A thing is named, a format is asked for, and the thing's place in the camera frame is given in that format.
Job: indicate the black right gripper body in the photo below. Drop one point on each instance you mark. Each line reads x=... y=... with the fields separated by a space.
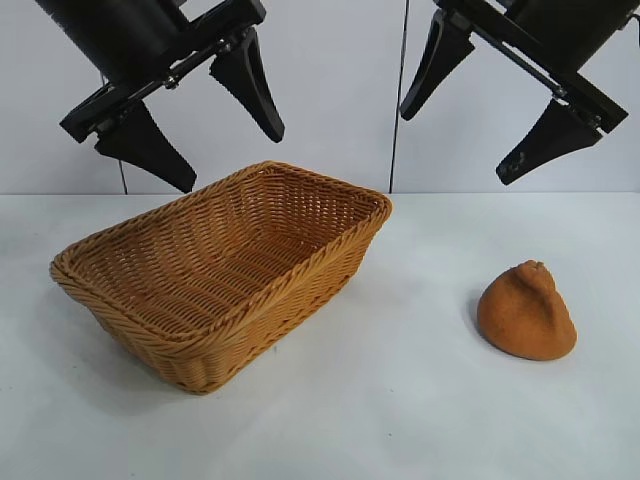
x=555 y=30

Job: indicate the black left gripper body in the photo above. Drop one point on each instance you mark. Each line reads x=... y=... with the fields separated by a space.
x=130 y=40

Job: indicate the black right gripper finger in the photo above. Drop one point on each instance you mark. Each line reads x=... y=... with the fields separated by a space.
x=442 y=50
x=550 y=135

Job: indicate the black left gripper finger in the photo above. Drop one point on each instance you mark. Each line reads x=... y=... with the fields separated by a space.
x=150 y=145
x=247 y=75

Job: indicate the tan woven wicker basket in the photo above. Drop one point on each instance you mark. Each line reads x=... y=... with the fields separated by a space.
x=215 y=280

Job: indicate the orange-brown bread roll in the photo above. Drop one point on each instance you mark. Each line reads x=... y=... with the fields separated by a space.
x=525 y=320

